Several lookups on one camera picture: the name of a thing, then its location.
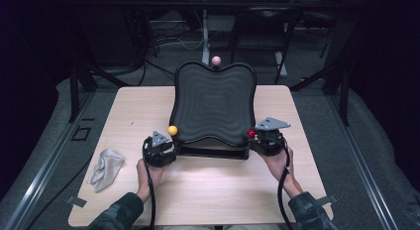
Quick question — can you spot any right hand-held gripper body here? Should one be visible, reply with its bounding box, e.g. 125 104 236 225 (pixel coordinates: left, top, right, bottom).
251 116 292 157

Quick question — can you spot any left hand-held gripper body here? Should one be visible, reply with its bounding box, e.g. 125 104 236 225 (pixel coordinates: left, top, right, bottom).
142 130 178 169

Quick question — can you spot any grey cleaning cloth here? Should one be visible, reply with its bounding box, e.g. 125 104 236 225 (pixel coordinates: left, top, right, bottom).
88 148 126 193

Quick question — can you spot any black wavy tray stand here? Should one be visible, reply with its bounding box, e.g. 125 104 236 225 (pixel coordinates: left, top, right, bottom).
168 59 258 161

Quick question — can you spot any person's right hand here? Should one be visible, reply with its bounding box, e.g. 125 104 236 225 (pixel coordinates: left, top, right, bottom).
259 148 303 198

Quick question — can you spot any person's left hand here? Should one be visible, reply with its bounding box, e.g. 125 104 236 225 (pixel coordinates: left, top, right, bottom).
136 159 164 203

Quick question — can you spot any white table leg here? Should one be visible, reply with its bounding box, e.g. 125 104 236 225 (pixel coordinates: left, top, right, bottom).
274 51 288 78
200 9 212 65

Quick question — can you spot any grey tape strip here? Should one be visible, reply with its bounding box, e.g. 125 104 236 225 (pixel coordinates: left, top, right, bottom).
65 195 88 208
318 194 340 207

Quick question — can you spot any black metal stand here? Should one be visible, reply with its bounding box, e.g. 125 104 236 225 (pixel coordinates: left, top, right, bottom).
67 57 133 124
289 56 356 127

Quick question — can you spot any black chair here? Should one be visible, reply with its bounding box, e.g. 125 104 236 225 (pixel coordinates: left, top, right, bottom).
229 6 303 85

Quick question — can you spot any left hand-held gripper cable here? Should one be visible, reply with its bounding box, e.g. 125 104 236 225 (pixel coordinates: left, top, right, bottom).
142 139 158 230

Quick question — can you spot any hand-held gripper cable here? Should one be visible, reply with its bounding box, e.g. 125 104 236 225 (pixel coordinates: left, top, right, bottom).
276 135 295 230
142 139 158 230

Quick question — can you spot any right hand-held gripper cable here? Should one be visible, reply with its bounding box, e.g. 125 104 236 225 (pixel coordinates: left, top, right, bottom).
276 135 295 230

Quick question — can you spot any metal floor rail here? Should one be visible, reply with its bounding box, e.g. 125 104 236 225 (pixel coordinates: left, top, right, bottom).
325 87 400 230
3 90 97 230

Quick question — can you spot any black floor cable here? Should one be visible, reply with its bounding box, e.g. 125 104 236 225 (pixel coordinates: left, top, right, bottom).
29 157 95 224

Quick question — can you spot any tangle of floor cables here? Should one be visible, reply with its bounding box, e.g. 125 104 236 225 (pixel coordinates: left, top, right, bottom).
145 21 204 58

